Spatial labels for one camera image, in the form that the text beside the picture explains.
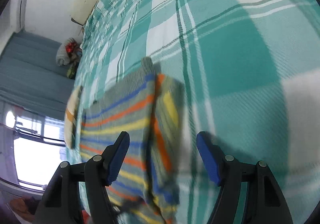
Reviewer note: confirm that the pile of clothes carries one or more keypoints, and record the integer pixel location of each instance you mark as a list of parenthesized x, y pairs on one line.
[(69, 53)]

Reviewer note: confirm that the green plaid bed blanket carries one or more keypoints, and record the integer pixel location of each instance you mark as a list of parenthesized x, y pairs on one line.
[(250, 76)]

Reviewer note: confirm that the striped knit sweater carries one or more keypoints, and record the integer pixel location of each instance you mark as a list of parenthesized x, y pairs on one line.
[(147, 106)]

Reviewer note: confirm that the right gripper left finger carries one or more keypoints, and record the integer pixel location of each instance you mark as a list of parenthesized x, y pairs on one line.
[(60, 202)]

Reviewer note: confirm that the window with frame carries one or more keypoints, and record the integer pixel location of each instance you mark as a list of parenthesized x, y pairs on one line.
[(32, 146)]

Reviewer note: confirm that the patterned throw pillow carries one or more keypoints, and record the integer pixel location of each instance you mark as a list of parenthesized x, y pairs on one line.
[(71, 113)]

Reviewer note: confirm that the blue curtain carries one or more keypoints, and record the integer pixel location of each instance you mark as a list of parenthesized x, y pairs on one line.
[(30, 77)]

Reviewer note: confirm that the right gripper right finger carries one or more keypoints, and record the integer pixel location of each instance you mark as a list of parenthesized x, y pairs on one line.
[(264, 203)]

